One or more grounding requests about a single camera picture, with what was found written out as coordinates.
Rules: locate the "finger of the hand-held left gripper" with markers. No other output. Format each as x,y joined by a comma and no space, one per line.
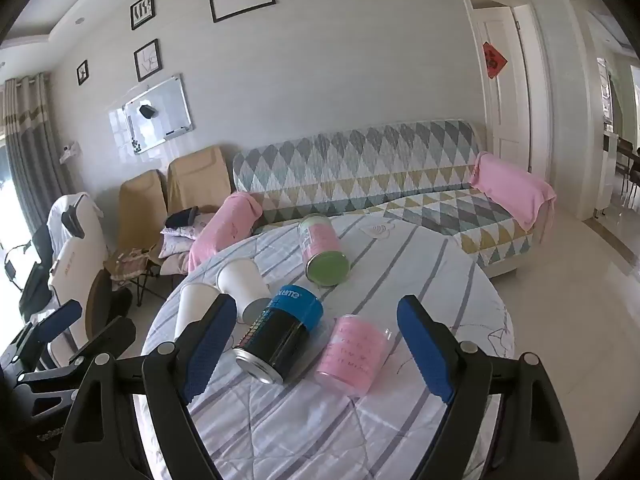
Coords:
60,319
107,337

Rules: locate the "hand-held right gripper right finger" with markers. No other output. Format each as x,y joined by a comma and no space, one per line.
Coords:
427,352

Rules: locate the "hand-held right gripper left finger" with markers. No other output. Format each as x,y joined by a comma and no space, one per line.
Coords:
207,347

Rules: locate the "black and blue cup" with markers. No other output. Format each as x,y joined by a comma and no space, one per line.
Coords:
280,337

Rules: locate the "pink translucent cup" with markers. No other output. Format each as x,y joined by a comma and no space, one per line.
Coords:
352,355

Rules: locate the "white paper cup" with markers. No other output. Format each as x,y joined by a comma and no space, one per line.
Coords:
245,280
192,305

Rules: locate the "pink cup with green base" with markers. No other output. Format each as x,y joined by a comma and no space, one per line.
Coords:
321,245

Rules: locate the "dark brown chair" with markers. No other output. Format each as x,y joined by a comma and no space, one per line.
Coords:
107,305

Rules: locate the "black chair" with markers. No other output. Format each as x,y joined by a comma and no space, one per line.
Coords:
37,275

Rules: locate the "white folding recliner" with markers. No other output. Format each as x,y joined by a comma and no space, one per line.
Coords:
80,260

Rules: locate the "plaid cloth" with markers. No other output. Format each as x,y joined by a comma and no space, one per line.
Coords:
132,265

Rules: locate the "striped white tablecloth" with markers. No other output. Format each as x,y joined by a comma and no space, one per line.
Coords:
400,270

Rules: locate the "floral pillow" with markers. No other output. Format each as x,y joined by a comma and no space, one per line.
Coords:
175,246

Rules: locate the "pink towel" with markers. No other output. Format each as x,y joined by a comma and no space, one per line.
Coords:
510,185
220,232

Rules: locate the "black cloth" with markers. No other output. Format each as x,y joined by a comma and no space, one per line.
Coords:
180,217

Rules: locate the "tan folding chair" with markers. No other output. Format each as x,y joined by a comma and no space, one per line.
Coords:
140,200
200,175

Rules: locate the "grey curtain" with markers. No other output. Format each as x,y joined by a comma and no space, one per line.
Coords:
30,150

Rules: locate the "sofa with triangle-patterned cover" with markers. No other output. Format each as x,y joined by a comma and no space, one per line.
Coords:
375,160

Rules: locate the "whiteboard marker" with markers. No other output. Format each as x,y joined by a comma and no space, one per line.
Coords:
176,132

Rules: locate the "black whiteboard eraser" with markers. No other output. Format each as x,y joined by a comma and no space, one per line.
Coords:
147,111

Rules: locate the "whiteboard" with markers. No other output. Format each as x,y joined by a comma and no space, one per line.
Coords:
167,110

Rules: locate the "white door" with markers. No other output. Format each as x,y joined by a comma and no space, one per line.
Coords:
505,100

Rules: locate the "dark dining table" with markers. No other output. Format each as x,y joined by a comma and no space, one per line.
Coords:
629,165

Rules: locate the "red door decoration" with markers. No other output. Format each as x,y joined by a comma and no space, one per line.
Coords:
495,60

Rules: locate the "white wall socket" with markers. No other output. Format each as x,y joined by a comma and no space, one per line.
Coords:
70,152

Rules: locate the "small black picture frame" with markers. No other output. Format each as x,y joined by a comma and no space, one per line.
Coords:
82,72

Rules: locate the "line drawing picture frame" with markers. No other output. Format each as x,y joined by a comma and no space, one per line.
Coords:
147,60

